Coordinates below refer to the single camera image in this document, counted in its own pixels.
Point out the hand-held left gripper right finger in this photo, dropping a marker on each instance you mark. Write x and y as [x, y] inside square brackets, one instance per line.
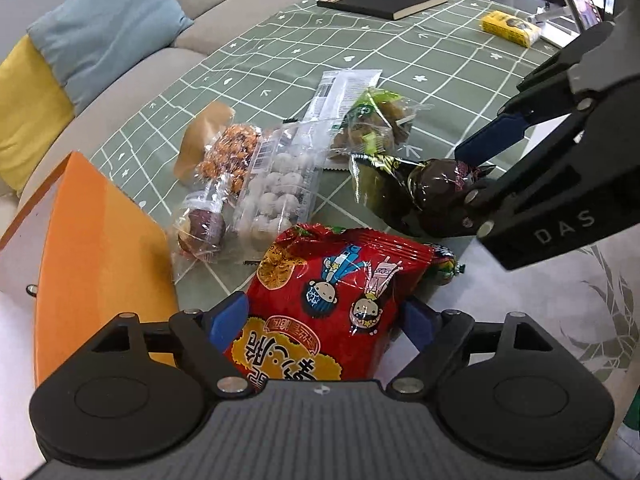
[417, 325]

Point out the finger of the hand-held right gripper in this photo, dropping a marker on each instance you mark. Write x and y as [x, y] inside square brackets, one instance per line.
[492, 132]
[540, 152]

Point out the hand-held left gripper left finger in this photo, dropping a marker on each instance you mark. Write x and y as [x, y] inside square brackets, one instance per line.
[231, 317]

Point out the dark shiny snack packet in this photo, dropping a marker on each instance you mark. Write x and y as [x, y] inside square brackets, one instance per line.
[435, 185]

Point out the red cartoon snack bag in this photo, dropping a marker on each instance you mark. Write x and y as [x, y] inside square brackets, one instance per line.
[320, 280]

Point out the green bag of brown balls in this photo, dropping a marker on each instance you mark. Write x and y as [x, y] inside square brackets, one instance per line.
[370, 125]

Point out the clear tray of white balls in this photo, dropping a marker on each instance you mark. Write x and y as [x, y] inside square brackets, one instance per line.
[280, 185]

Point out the orange storage box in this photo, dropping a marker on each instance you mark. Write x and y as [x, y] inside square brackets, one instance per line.
[100, 240]

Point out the long white green packet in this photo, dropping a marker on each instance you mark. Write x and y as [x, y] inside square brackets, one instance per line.
[332, 90]

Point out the brown bread packet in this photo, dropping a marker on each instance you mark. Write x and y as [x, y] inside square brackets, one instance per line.
[200, 130]

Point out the colourful wrapped candy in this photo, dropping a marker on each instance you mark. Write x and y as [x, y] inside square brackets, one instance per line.
[442, 265]

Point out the clear packet of purple rounds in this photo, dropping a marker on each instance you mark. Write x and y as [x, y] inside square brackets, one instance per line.
[202, 222]

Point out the yellow tissue pack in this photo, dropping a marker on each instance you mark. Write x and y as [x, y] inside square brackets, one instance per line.
[510, 27]

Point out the white patterned rug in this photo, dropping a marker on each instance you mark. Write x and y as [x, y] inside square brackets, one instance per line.
[607, 310]

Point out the white device base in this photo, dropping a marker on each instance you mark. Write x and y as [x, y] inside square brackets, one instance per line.
[555, 27]

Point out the black notebook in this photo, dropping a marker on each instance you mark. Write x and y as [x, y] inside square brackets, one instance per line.
[385, 0]

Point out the yellow pillow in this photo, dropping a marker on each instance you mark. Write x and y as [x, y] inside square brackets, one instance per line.
[27, 110]

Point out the light blue pillow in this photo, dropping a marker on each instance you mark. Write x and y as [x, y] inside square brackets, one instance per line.
[110, 35]

